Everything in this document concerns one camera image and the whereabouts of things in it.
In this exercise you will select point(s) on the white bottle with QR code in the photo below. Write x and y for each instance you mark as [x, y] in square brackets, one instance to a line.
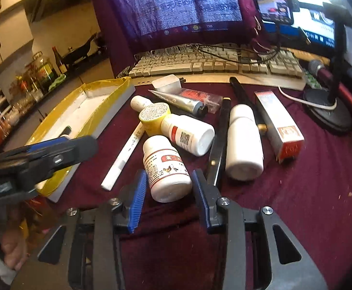
[188, 133]

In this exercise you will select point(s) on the black microphone stand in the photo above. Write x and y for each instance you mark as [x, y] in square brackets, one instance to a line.
[330, 108]

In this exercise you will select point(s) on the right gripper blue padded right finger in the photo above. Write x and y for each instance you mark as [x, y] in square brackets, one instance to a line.
[206, 197]

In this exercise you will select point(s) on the maroon table cloth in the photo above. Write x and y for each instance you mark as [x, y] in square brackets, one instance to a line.
[171, 250]

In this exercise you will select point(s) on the white keyboard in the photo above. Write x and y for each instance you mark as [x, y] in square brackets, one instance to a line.
[200, 58]

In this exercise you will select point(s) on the red microphone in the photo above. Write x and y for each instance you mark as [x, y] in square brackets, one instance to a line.
[325, 77]

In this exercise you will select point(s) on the black wok pan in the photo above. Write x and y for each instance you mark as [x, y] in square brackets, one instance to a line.
[82, 52]

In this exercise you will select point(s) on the cloth covered monitor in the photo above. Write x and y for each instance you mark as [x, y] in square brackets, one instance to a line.
[130, 27]

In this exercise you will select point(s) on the dark sauce bottle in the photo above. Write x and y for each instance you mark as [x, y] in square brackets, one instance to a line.
[59, 62]

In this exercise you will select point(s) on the yellow cap jar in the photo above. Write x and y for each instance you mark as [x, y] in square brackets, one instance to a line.
[151, 117]

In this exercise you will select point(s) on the smartphone on holder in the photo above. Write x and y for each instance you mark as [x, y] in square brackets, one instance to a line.
[272, 1]

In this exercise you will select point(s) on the large oil jar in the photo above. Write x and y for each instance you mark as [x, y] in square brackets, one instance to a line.
[44, 70]

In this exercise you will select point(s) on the yellow taped white tray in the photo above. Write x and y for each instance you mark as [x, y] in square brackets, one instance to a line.
[87, 110]

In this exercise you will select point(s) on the white charger block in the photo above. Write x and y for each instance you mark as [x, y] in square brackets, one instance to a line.
[170, 84]

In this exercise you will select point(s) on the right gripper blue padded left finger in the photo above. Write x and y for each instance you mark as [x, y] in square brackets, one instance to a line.
[132, 197]

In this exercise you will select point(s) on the white test strip stick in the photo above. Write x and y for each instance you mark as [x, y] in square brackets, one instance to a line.
[122, 158]

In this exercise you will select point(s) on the silver ointment tube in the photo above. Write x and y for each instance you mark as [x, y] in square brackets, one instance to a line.
[194, 107]

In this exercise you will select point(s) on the clear red blister pack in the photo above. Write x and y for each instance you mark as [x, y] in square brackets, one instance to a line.
[213, 102]

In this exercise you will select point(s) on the red white medicine box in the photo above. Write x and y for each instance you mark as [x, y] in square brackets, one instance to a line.
[283, 133]

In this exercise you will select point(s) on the green rag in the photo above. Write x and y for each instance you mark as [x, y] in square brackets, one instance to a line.
[57, 82]

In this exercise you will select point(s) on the black pen gold band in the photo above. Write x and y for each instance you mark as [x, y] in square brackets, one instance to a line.
[243, 98]

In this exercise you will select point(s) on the plain white bottle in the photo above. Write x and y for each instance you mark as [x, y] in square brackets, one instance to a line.
[244, 153]

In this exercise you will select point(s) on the small white bottle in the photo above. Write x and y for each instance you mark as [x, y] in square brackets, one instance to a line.
[138, 103]

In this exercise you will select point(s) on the white bottle red label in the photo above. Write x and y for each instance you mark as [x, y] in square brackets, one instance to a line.
[168, 178]

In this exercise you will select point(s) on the black marker yellow cap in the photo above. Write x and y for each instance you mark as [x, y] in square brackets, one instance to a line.
[218, 147]

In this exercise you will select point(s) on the person's left hand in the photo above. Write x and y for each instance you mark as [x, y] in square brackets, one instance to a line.
[13, 243]

